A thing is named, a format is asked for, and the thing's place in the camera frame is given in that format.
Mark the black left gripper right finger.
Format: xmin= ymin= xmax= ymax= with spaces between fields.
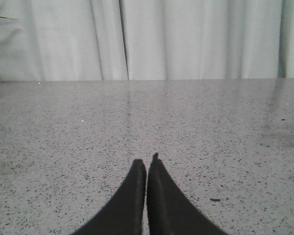
xmin=147 ymin=153 xmax=226 ymax=235

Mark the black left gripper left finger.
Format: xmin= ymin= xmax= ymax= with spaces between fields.
xmin=74 ymin=159 xmax=147 ymax=235

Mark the grey-white curtain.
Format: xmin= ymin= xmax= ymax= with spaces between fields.
xmin=0 ymin=0 xmax=294 ymax=81

